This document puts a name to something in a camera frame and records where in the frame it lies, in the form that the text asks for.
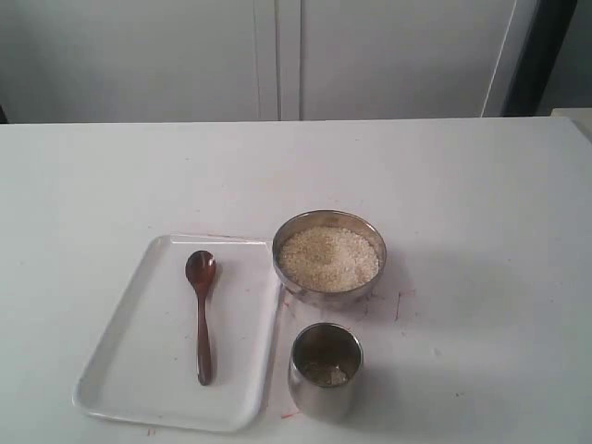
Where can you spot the wide steel rice bowl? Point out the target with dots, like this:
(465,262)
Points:
(335,219)

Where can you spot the white rectangular plastic tray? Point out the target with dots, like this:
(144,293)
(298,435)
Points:
(144,367)

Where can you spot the white rice in bowl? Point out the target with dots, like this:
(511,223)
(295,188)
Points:
(328,259)

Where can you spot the steel cup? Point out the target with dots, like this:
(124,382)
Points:
(326,362)

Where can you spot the brown wooden spoon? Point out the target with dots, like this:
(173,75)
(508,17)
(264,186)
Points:
(200,271)

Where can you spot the white cabinet behind table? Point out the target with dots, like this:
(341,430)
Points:
(157,61)

